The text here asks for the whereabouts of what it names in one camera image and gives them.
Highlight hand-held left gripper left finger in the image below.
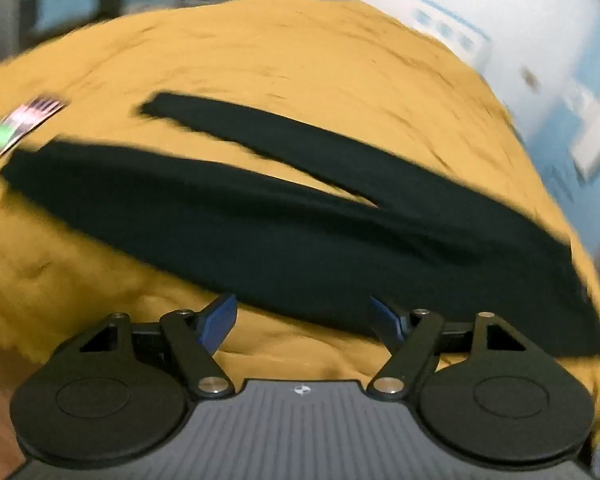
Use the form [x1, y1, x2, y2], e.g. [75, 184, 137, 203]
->
[80, 294, 239, 400]

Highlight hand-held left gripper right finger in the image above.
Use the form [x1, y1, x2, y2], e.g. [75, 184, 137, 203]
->
[367, 296, 532, 399]

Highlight black pants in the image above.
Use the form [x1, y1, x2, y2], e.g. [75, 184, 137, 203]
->
[0, 91, 600, 361]

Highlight yellow blanket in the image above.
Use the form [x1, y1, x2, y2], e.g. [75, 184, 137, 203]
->
[0, 0, 600, 461]

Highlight colourful flat packet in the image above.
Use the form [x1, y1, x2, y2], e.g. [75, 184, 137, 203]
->
[0, 94, 70, 157]

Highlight white headboard with blue trim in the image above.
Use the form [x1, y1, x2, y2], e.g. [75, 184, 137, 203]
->
[380, 0, 493, 58]

